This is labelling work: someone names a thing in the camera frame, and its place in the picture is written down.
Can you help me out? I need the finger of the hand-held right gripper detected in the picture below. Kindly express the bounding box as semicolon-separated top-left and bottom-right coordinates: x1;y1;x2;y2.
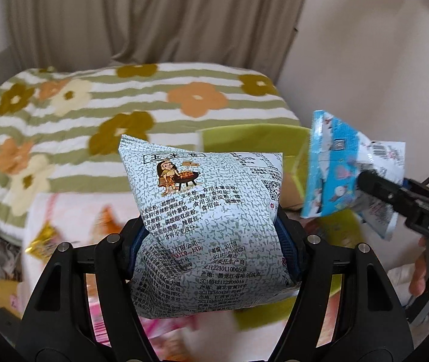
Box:
355;170;408;212

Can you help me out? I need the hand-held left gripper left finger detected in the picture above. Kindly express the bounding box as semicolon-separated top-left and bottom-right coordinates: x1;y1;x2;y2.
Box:
16;217;155;362

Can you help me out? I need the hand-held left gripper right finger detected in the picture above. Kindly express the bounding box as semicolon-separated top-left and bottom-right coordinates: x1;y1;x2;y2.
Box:
275;207;415;362

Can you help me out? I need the blue snack packet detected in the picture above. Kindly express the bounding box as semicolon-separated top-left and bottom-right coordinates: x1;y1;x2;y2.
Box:
300;110;406;240

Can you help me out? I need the speckled white snack packet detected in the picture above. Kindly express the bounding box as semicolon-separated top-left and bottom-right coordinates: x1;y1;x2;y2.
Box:
118;134;300;319

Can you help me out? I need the pink candy packet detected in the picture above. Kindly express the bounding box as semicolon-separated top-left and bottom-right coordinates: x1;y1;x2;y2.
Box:
87;297;114;348

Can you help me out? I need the green storage box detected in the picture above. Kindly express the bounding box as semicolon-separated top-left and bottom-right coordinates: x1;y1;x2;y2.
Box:
197;124;351;329

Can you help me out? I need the white plastic bag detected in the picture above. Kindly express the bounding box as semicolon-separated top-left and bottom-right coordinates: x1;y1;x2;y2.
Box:
387;265;419;299

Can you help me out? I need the gold snack packet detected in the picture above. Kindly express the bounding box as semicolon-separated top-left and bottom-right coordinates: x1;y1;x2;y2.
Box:
25;222;59;262

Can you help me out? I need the green striped floral blanket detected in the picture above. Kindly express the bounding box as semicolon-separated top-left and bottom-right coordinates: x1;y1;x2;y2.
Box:
0;62;301;243

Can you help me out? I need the yellow packet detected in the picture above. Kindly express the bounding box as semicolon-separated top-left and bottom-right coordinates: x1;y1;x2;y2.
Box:
0;278;24;318

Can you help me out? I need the beige curtain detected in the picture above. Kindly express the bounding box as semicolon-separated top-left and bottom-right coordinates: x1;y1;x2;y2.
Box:
5;0;313;75

